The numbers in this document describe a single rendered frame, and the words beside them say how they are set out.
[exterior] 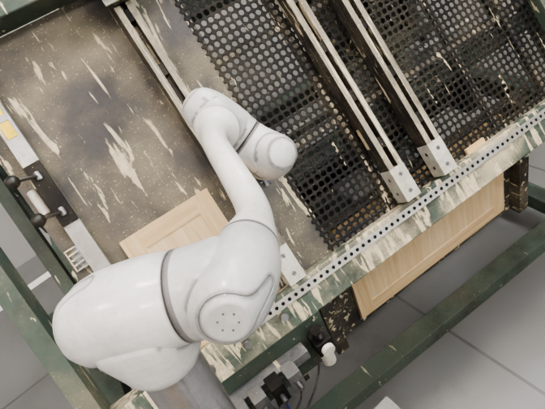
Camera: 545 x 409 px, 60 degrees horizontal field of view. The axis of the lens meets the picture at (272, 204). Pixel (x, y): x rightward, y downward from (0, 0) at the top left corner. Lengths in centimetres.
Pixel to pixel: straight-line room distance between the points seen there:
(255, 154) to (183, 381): 56
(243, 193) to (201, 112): 30
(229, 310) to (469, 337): 193
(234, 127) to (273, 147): 10
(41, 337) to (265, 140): 86
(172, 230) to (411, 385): 132
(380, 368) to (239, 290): 163
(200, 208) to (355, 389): 106
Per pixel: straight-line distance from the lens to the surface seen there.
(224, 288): 57
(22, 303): 153
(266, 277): 61
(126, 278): 65
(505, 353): 239
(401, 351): 219
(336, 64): 166
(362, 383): 215
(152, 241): 150
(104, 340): 67
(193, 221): 151
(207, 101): 111
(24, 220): 162
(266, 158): 107
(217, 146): 95
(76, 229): 150
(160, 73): 152
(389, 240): 166
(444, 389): 230
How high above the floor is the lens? 205
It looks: 38 degrees down
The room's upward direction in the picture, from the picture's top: 23 degrees counter-clockwise
